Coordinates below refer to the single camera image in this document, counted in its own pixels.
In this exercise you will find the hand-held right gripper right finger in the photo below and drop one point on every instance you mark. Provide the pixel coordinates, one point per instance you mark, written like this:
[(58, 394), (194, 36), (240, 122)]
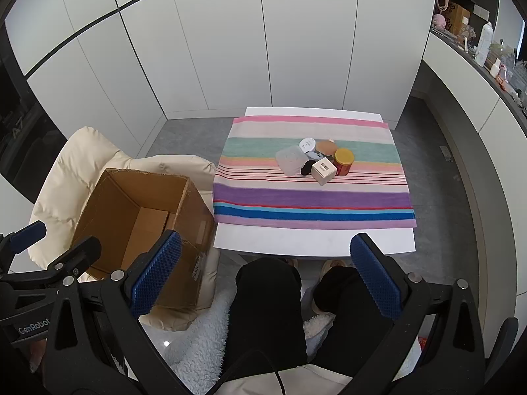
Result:
[(376, 279)]

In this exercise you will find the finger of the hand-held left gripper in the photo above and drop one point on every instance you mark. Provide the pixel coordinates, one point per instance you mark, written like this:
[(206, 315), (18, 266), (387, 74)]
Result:
[(26, 234), (78, 255)]

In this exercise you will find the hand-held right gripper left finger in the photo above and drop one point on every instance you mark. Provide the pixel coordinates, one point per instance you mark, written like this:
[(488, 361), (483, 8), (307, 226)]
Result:
[(158, 273)]

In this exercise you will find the brown cardboard box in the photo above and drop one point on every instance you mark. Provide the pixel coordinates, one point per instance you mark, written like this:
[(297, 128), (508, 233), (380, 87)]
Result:
[(189, 222)]

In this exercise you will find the small white box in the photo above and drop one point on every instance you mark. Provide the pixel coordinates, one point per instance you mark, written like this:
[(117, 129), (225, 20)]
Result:
[(323, 170)]

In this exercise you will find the red jar with yellow lid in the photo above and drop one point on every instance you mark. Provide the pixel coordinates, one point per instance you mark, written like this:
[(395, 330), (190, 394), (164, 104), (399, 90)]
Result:
[(344, 162)]

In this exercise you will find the translucent plastic case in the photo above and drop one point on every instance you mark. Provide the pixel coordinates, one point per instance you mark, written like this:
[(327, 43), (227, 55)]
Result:
[(290, 160)]

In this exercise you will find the white round container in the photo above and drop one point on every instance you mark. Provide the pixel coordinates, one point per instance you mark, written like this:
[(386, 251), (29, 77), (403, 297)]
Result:
[(307, 145)]

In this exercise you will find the person's left hand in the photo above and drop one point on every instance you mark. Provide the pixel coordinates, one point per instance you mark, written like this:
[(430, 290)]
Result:
[(36, 352)]

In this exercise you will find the person's right leg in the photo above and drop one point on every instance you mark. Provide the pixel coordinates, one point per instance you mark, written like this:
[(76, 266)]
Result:
[(346, 329)]

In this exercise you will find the person's leg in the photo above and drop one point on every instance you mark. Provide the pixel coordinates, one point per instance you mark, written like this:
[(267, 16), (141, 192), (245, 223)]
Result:
[(346, 329), (263, 308)]

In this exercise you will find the cream padded chair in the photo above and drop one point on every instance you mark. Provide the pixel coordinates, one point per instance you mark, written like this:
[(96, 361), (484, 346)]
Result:
[(74, 160)]

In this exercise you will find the striped colourful cloth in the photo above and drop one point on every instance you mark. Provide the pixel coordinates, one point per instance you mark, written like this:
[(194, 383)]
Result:
[(308, 197)]

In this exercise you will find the person's left leg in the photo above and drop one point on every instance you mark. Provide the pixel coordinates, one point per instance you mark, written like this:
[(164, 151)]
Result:
[(263, 308)]

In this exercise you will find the person's cream top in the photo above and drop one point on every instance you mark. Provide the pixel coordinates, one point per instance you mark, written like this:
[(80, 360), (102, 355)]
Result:
[(304, 382)]

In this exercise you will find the grey blue small container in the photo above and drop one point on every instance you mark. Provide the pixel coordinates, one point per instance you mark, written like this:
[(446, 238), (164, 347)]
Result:
[(315, 156)]

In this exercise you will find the brown round compact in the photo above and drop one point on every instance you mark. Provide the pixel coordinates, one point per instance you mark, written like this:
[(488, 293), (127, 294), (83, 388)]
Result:
[(326, 148)]

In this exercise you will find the floor outlet cover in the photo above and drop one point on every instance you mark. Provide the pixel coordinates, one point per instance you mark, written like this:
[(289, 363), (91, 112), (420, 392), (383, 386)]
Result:
[(445, 153)]

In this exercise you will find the white counter with dark top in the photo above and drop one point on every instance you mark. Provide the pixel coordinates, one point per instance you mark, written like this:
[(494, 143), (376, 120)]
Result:
[(473, 103)]

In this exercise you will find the white tall cabinet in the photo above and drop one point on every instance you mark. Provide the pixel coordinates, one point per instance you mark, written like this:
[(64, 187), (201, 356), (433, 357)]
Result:
[(247, 49)]

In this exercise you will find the white bottle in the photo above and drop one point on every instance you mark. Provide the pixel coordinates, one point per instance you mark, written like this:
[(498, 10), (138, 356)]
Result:
[(482, 43)]

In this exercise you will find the beige paw-shaped item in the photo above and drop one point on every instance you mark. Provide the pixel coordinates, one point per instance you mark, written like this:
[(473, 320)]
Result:
[(467, 33)]

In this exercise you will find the pink plush toy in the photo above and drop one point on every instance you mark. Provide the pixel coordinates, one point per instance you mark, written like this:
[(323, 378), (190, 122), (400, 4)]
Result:
[(438, 21)]

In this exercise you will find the brown carton on counter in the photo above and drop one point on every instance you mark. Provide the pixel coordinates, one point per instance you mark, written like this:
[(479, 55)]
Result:
[(455, 18)]

